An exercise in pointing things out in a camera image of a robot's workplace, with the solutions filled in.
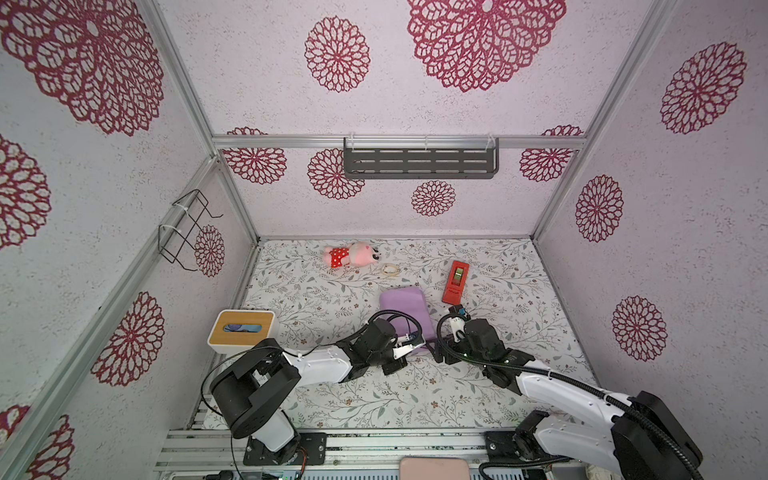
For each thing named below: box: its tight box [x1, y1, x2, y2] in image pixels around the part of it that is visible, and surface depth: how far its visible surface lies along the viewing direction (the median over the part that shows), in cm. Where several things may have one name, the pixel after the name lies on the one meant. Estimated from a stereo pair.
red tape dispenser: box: [442, 260, 470, 305], surface depth 103 cm
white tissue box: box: [207, 308, 276, 355], surface depth 93 cm
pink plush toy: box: [323, 241, 381, 268], surface depth 109 cm
